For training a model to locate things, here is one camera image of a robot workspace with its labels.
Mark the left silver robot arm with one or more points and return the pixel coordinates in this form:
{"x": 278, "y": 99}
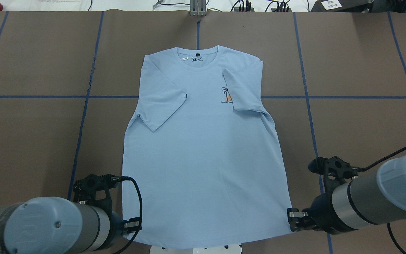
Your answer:
{"x": 54, "y": 225}

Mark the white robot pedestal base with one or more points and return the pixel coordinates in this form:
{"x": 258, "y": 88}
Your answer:
{"x": 227, "y": 249}

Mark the black power adapter box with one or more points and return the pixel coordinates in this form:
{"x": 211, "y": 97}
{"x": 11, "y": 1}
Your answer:
{"x": 347, "y": 6}

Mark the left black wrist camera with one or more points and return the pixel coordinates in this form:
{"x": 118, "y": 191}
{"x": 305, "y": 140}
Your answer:
{"x": 95, "y": 190}

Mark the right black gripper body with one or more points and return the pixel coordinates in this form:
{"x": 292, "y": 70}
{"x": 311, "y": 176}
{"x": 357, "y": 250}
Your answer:
{"x": 320, "y": 211}

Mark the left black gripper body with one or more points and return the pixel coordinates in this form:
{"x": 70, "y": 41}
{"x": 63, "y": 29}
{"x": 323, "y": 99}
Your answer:
{"x": 117, "y": 223}

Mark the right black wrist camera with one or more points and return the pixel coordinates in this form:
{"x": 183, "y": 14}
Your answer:
{"x": 334, "y": 172}

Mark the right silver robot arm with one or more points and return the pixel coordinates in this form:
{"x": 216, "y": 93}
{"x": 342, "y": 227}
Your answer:
{"x": 350, "y": 202}

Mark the aluminium frame post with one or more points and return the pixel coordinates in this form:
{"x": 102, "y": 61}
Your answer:
{"x": 198, "y": 8}

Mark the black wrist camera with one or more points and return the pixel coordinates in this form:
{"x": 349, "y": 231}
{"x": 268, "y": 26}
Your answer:
{"x": 95, "y": 190}
{"x": 334, "y": 172}

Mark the light blue t-shirt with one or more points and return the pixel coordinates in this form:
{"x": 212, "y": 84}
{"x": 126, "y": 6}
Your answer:
{"x": 205, "y": 152}

